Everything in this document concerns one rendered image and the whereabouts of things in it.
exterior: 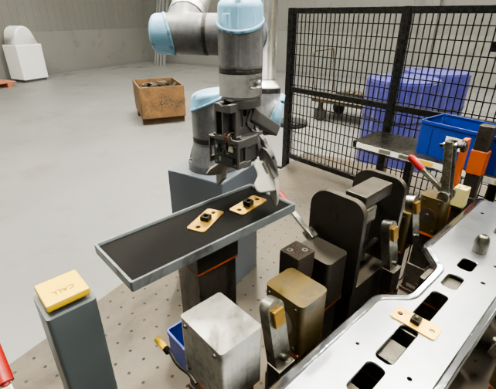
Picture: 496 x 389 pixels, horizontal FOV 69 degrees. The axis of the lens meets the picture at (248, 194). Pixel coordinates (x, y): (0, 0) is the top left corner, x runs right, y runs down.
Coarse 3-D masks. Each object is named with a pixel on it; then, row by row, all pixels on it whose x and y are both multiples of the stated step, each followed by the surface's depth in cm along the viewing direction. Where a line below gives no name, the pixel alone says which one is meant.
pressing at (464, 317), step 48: (432, 240) 92; (432, 288) 77; (480, 288) 77; (336, 336) 65; (384, 336) 65; (480, 336) 66; (288, 384) 57; (336, 384) 57; (384, 384) 57; (432, 384) 57
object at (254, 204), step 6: (246, 198) 76; (252, 198) 78; (258, 198) 78; (264, 198) 78; (240, 204) 76; (246, 204) 75; (252, 204) 76; (258, 204) 76; (234, 210) 74; (246, 210) 74; (252, 210) 74
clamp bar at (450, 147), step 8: (440, 144) 100; (448, 144) 97; (456, 144) 96; (464, 144) 95; (448, 152) 97; (456, 152) 99; (448, 160) 98; (448, 168) 99; (448, 176) 99; (448, 184) 100; (448, 192) 101
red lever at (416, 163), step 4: (408, 156) 107; (412, 156) 106; (408, 160) 107; (412, 160) 106; (416, 160) 106; (416, 164) 106; (420, 164) 105; (416, 168) 106; (420, 168) 105; (424, 168) 105; (424, 172) 105; (428, 172) 105; (428, 176) 104; (432, 176) 104; (432, 180) 104; (436, 180) 104; (436, 184) 103; (440, 184) 103
